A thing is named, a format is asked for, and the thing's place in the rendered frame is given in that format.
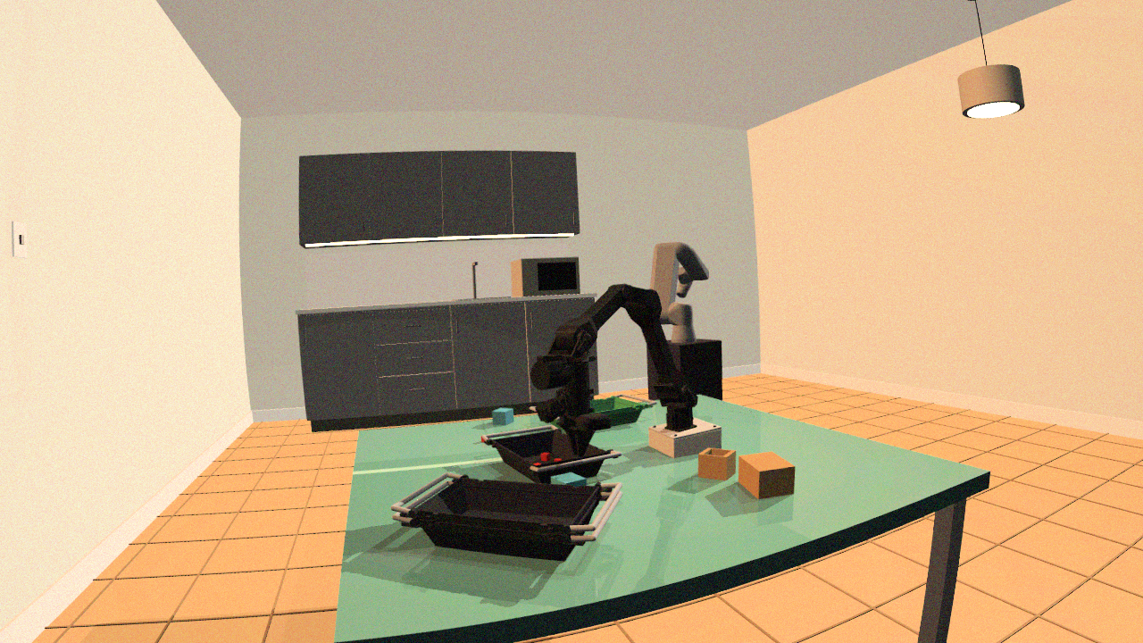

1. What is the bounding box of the small teal block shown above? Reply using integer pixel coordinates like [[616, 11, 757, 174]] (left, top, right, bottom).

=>
[[491, 407, 514, 425], [551, 472, 588, 487]]

